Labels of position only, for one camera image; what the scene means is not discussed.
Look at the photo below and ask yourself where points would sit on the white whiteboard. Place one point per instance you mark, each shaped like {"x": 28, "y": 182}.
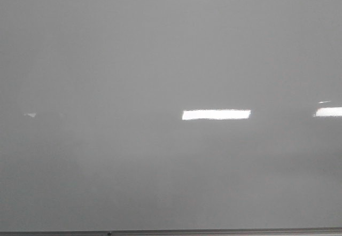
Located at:
{"x": 170, "y": 114}

